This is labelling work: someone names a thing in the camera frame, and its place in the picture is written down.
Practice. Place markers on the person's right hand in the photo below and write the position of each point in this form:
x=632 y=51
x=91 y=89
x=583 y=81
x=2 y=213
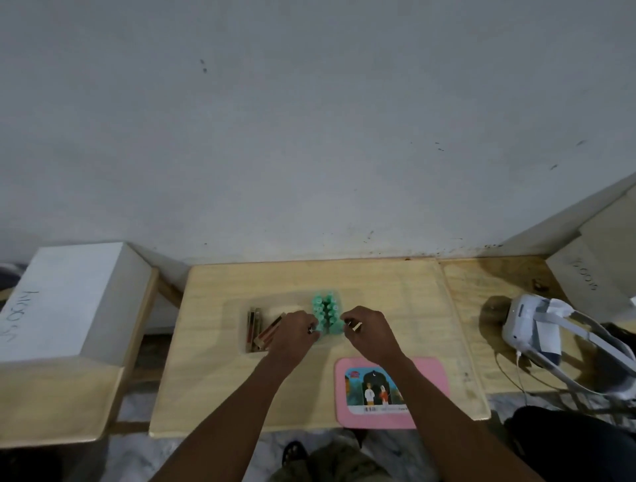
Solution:
x=372 y=337

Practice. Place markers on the person's left hand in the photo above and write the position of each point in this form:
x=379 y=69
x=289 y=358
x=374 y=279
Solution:
x=290 y=342

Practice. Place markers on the clear plastic container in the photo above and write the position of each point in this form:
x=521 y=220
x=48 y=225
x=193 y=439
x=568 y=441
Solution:
x=298 y=305

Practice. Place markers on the group of green small bottles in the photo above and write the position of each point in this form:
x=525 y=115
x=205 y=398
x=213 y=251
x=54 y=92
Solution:
x=325 y=310

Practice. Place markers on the pink box lid with picture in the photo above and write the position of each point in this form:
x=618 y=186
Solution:
x=432 y=372

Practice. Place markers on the person's right forearm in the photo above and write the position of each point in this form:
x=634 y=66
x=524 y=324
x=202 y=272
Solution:
x=457 y=432

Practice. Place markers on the person's left forearm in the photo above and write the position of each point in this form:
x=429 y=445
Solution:
x=223 y=427

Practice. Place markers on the white handwritten cardboard box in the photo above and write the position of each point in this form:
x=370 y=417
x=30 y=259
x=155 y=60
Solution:
x=586 y=283

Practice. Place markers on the white box with black handwriting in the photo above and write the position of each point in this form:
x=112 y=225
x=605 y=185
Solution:
x=59 y=298

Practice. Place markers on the black sandal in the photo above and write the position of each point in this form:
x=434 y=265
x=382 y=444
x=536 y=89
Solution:
x=294 y=453

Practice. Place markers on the patterned shorts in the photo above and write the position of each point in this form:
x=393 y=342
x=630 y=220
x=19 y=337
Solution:
x=338 y=464

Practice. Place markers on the small dark knob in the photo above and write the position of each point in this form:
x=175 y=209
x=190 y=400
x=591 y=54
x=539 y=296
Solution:
x=537 y=285

